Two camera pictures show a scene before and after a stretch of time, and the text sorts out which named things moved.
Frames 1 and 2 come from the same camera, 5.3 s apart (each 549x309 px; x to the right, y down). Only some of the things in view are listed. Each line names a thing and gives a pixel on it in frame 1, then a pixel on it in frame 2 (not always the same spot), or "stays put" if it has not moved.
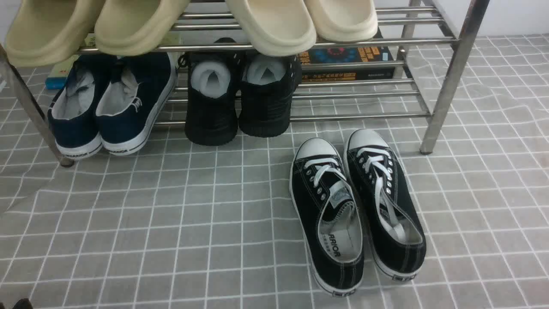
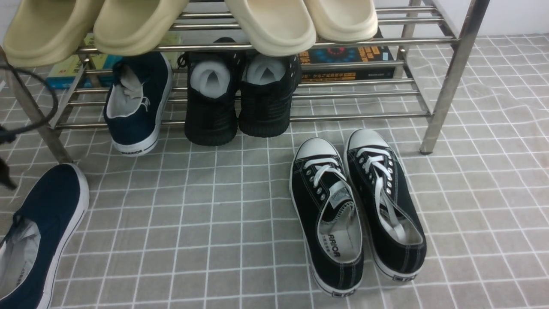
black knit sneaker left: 212,113 stays put
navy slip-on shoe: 72,112 → 43,224
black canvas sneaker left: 327,209 stays put
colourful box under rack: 317,55 stays put
